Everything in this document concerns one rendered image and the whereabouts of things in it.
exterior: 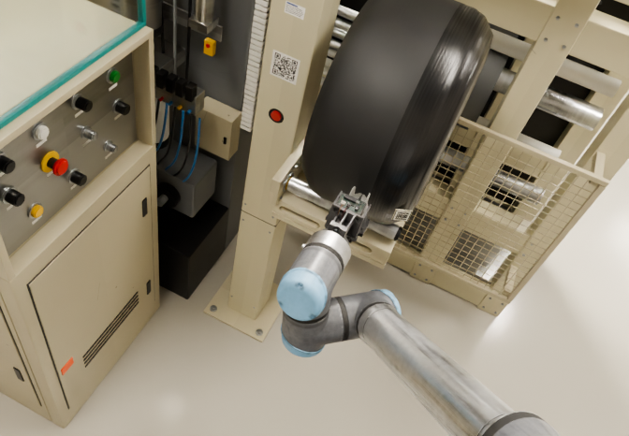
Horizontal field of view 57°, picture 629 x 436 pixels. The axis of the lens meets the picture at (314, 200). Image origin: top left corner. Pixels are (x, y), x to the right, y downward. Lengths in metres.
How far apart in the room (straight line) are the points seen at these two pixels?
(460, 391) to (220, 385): 1.50
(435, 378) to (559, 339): 1.96
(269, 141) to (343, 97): 0.46
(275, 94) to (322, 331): 0.67
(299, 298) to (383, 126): 0.42
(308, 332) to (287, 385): 1.17
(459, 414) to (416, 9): 0.85
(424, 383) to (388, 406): 1.43
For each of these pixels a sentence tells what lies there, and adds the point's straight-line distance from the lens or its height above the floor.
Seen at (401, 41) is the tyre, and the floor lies 1.44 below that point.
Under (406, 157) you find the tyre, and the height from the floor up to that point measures 1.27.
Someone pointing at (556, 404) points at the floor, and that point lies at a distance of 2.67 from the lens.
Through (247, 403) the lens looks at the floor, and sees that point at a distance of 2.25.
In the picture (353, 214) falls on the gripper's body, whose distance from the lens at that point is 1.18.
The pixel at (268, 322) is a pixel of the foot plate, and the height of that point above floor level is 0.01.
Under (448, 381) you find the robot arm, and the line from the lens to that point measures 0.89.
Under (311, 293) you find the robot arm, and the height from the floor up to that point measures 1.22.
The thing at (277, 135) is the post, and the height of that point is 1.00.
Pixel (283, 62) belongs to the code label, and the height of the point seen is 1.23.
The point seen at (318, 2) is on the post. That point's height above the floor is 1.42.
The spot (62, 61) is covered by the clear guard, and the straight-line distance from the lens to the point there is 1.29.
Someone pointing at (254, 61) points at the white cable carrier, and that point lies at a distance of 1.54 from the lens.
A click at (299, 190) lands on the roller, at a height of 0.91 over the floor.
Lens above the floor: 2.08
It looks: 47 degrees down
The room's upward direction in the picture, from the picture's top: 16 degrees clockwise
